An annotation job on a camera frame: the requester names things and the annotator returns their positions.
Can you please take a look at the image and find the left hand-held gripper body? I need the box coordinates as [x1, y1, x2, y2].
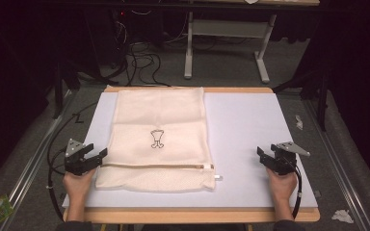
[64, 138, 94, 176]

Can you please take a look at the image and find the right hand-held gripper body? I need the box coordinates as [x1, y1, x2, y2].
[268, 141, 311, 176]

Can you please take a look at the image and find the cream mesh laundry bag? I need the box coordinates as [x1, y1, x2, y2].
[94, 86, 224, 193]

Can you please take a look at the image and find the person's left hand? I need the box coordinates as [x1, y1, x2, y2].
[62, 167, 98, 207]

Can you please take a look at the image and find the person's right hand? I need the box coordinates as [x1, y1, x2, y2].
[265, 167, 299, 206]

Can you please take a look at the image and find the white table board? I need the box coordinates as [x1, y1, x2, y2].
[61, 91, 319, 209]

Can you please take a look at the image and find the person's dark right sleeve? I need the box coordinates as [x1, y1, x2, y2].
[272, 218, 306, 231]

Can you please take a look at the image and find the black floor stand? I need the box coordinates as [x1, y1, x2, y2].
[51, 60, 82, 120]
[271, 68, 331, 133]

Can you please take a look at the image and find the large crumpled white paper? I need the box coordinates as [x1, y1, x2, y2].
[330, 209, 356, 225]

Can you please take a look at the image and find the wooden table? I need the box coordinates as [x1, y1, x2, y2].
[62, 86, 321, 231]

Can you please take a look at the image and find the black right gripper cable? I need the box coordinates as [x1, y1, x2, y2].
[287, 156, 304, 219]

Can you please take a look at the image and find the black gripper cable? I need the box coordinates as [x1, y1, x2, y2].
[46, 101, 100, 222]
[287, 156, 304, 219]

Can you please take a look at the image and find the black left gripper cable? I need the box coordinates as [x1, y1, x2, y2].
[46, 101, 100, 222]

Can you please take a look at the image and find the metal floor rail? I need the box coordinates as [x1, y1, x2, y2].
[302, 97, 370, 231]
[0, 90, 75, 231]

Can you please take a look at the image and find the tangle of black floor cables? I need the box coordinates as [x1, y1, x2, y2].
[109, 9, 172, 88]

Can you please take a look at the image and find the white metal desk frame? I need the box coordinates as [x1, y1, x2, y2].
[179, 0, 321, 85]

